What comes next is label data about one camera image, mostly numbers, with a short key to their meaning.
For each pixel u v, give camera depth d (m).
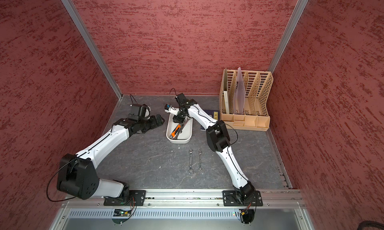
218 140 0.63
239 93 0.99
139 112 0.67
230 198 0.74
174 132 0.97
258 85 1.00
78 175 0.42
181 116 0.88
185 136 0.97
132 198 0.73
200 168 0.85
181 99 0.83
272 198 0.76
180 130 1.00
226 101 0.89
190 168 0.85
